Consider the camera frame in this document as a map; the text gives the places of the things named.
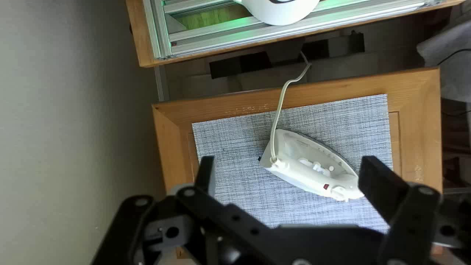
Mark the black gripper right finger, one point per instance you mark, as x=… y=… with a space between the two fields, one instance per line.
x=410 y=215

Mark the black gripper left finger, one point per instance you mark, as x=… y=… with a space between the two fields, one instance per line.
x=207 y=215

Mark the white steam iron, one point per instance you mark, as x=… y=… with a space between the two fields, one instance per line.
x=307 y=163

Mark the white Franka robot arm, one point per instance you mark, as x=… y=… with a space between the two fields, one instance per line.
x=281 y=12

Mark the grey woven placemat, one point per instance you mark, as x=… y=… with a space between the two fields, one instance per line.
x=236 y=147

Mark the wooden side table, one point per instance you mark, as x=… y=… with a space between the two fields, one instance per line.
x=172 y=141

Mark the black metal stand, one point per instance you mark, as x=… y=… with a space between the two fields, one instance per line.
x=245 y=60

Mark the aluminium rail base frame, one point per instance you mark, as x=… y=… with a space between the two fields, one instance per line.
x=207 y=29

